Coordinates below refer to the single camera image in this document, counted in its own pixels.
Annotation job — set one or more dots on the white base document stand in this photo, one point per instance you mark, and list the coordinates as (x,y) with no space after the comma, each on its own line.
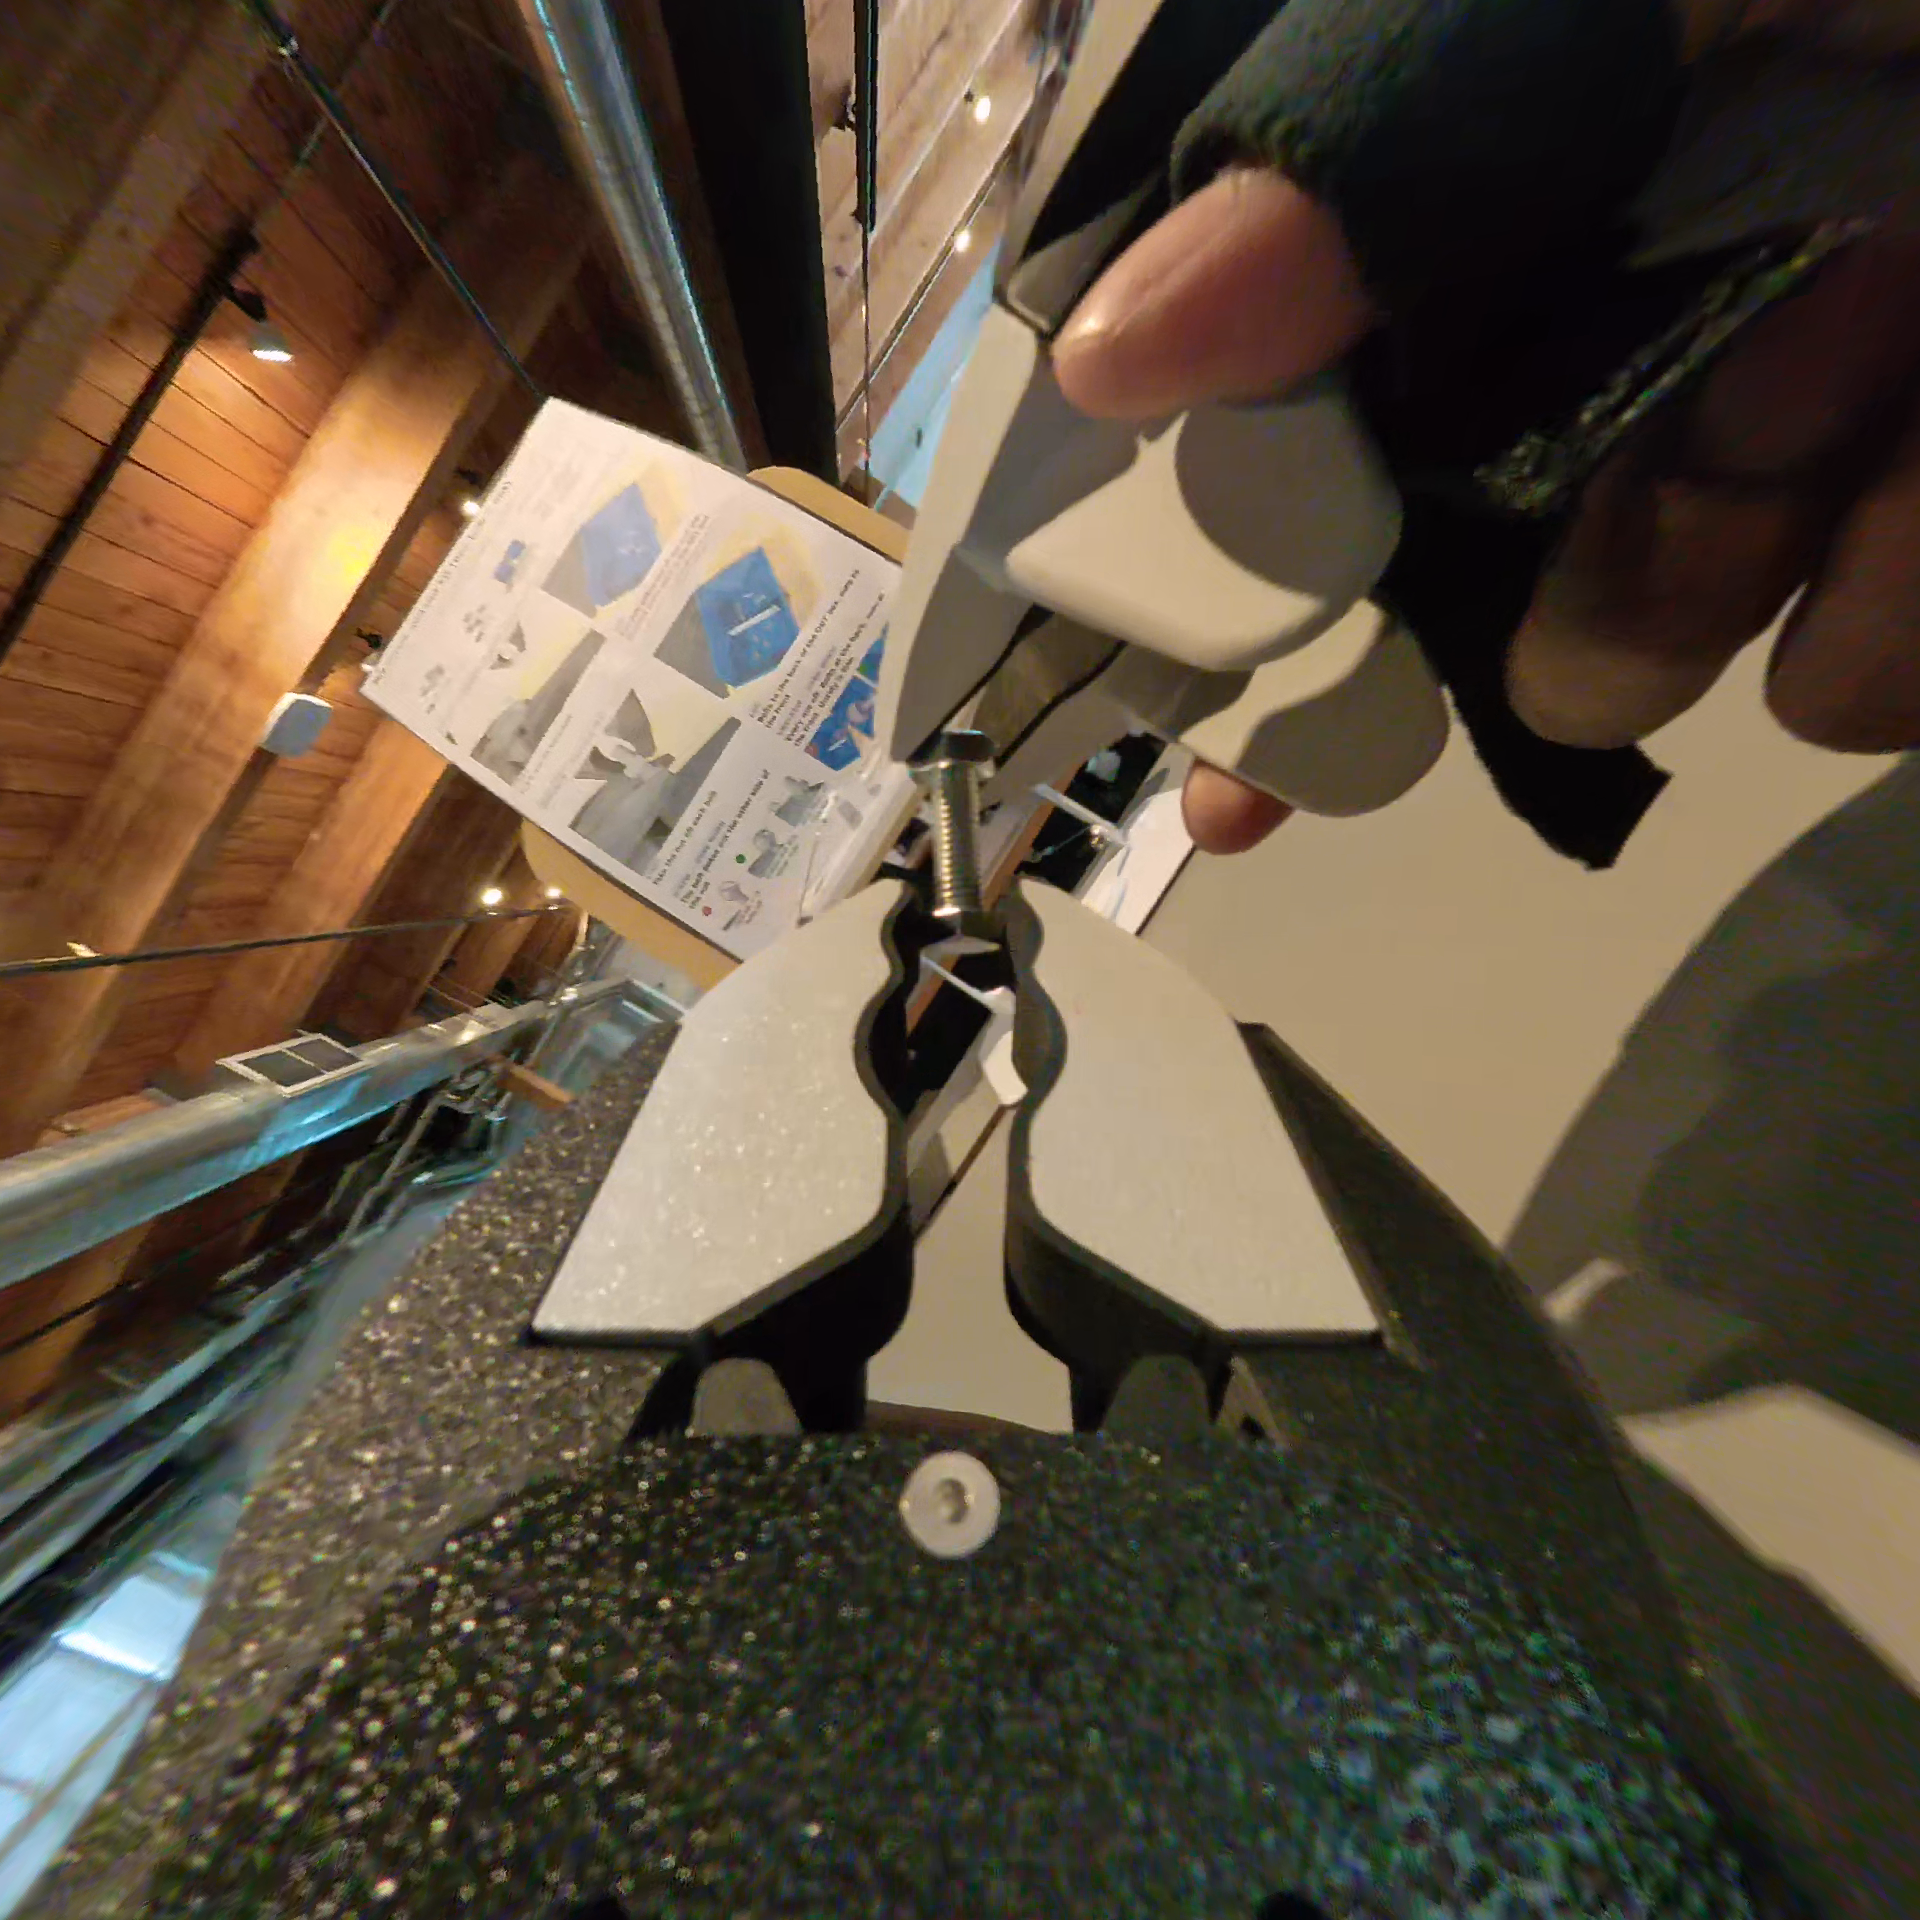
(646,661)

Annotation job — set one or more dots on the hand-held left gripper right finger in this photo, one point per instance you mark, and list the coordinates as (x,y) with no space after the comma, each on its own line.
(1187,1171)

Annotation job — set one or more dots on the metal bolt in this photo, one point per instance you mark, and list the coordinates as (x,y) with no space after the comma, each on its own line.
(953,834)

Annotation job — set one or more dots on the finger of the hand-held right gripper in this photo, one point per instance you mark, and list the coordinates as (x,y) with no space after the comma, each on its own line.
(955,571)

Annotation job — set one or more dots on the silver spiral air duct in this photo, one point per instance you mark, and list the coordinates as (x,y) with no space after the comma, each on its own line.
(630,210)

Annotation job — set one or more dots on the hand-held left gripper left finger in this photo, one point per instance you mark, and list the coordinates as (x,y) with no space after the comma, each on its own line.
(721,1171)

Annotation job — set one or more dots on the grey metal rail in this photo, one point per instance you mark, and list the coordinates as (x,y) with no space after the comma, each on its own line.
(240,1126)

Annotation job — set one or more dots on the person's right hand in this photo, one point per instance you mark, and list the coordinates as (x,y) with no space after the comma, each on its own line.
(1681,361)

